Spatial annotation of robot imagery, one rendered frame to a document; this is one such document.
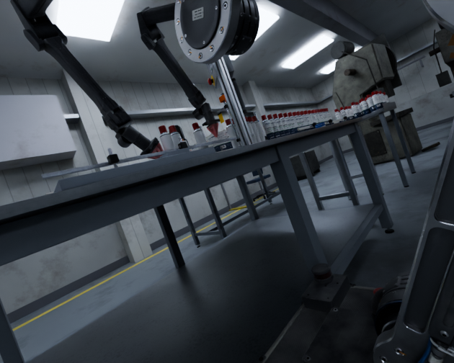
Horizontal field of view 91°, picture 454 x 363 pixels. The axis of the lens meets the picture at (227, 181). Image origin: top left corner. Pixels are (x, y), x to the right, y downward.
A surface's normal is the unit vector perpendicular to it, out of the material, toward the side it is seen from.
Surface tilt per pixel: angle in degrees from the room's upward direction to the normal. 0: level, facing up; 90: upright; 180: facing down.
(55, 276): 90
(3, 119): 90
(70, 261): 90
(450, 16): 90
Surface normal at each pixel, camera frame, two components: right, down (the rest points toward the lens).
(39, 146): 0.64, -0.22
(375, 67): -0.78, 0.29
